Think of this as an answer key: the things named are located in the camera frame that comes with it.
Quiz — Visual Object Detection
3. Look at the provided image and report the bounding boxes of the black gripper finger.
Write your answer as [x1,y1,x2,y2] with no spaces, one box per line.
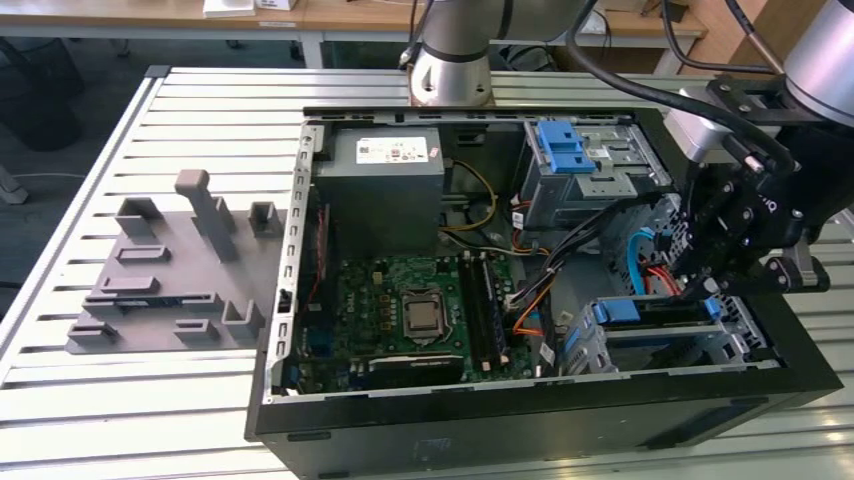
[668,164,763,302]
[717,246,834,297]

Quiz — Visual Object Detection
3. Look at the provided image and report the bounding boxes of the hard disk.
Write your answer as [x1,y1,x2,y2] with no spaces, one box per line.
[592,297,722,329]

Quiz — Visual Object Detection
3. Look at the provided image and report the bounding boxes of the metal disk bay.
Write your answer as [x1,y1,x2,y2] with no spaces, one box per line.
[566,294,769,374]

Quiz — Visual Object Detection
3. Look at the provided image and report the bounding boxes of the metal optical drive cage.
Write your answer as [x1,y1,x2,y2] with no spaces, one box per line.
[519,119,672,231]

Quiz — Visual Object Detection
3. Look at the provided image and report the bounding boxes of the blue plastic drive latch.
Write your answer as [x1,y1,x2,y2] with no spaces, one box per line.
[536,121,595,175]

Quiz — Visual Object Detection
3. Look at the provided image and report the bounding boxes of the installed RAM stick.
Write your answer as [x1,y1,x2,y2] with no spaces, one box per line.
[480,257,510,364]

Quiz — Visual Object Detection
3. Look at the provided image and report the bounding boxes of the black RAM slot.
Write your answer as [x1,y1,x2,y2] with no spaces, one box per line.
[462,254,488,369]

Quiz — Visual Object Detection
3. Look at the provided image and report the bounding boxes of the CPU socket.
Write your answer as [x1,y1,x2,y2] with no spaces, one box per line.
[398,287,455,351]

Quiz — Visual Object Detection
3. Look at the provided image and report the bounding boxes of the silver CPU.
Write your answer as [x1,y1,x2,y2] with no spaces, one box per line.
[404,301,446,335]

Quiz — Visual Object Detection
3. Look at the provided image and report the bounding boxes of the grey power supply unit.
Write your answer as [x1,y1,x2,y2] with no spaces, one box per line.
[312,127,447,256]

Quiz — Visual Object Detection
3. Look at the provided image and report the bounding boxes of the black graphics card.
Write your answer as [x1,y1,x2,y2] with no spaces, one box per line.
[364,353,467,389]

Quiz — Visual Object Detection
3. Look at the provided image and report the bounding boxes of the green motherboard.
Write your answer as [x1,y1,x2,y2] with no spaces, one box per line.
[292,252,555,396]

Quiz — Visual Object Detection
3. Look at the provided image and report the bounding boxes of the black PC case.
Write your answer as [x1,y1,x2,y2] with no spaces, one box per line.
[243,106,846,476]

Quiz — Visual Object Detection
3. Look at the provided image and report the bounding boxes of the grey parts rack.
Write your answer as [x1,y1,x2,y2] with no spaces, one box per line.
[64,169,290,357]

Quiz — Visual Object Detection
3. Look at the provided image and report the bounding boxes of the white cardboard box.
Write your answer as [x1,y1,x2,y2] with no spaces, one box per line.
[203,0,259,20]

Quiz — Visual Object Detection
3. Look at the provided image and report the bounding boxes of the wooden desk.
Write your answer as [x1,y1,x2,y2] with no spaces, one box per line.
[0,0,709,76]

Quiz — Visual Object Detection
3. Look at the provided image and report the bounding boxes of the black office chair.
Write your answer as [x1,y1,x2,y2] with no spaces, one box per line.
[0,37,85,151]

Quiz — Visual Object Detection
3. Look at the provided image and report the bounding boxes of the orange and black power wire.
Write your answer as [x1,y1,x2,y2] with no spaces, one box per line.
[639,232,686,296]

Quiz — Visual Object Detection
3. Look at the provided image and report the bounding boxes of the blue data wire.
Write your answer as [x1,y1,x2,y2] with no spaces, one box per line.
[626,224,668,300]

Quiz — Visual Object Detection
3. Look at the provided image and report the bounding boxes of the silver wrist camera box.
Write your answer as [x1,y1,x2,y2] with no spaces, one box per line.
[666,87,742,161]

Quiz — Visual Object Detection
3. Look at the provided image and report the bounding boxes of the black cable bundle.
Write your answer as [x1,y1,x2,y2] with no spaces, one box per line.
[519,197,659,311]

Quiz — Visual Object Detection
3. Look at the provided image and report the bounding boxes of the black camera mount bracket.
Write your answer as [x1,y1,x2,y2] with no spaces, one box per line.
[705,74,826,126]

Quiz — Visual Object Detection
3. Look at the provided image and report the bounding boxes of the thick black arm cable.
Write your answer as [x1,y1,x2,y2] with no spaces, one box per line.
[566,0,802,174]

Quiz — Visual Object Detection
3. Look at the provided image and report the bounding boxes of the yellow wires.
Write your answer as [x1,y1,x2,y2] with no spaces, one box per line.
[439,159,499,234]

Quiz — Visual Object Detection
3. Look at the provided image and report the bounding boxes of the orange wires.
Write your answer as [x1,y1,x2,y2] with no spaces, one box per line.
[511,307,548,337]

